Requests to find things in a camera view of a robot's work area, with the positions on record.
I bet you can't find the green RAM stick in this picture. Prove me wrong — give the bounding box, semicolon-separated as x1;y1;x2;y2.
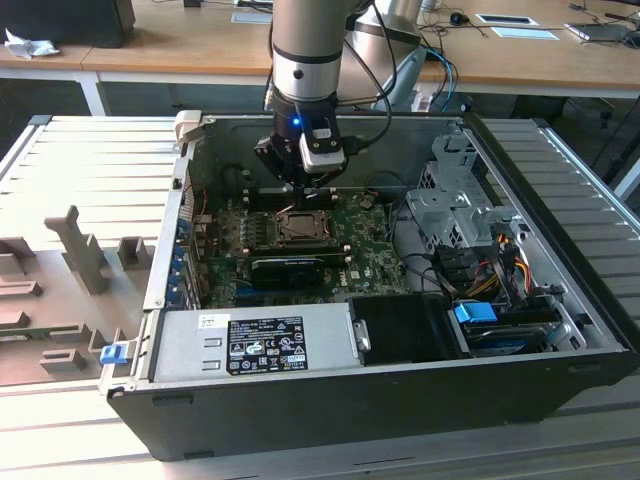
0;325;84;342

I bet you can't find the black CPU socket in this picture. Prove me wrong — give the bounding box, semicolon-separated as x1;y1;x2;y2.
267;207;339;246

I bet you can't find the black graphics card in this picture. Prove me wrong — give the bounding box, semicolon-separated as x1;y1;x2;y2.
249;255;326;291

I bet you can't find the grey desk cable hatch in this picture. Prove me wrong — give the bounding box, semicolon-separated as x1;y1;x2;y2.
474;13;540;27
230;9;275;25
490;26;562;42

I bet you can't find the dark grey wire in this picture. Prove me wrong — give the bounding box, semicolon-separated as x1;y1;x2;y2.
387;197;451;301

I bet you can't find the black RAM slot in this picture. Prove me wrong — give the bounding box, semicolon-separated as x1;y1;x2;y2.
248;192;335;200
248;187;335;196
251;247;349;258
248;202;335;211
251;240;347;250
248;197;335;205

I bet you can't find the green motherboard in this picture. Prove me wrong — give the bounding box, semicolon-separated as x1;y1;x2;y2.
199;189;416;309

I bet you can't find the silver power supply unit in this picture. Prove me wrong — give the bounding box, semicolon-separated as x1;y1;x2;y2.
149;302;371;384

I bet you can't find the grey notebook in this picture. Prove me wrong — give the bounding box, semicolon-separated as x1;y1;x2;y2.
564;22;634;45

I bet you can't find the metal socket cover frame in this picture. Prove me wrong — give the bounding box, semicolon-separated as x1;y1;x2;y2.
271;209;335;244

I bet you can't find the crumpled white paper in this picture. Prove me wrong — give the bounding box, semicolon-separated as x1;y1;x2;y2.
3;27;60;61

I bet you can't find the black computer box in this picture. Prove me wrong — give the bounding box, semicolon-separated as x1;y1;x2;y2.
0;0;137;50

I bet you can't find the thin black wire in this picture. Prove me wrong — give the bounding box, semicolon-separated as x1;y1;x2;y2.
366;171;409;201

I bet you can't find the silver green CPU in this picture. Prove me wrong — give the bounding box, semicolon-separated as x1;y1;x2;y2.
284;213;324;236

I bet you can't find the yellow orange wire bundle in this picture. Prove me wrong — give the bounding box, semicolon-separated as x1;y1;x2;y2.
469;255;532;297

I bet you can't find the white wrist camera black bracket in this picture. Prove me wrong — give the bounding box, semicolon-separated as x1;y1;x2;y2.
298;117;347;175

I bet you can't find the black silver PC case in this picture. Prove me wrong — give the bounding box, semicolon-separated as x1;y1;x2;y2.
97;109;640;464

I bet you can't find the grey parts rack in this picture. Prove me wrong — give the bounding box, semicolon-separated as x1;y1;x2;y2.
0;204;156;387

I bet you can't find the wooden desk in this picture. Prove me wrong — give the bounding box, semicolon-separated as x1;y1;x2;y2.
0;0;640;117

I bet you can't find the blue disk carrier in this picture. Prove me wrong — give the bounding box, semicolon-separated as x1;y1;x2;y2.
452;299;551;354

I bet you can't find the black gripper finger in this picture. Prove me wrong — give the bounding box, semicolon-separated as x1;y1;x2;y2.
299;167;347;201
253;133;304;194

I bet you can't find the silver metal drive cage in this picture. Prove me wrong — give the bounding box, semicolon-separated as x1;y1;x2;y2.
404;130;526;251

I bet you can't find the blue cable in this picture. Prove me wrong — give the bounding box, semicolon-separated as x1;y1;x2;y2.
427;47;459;114

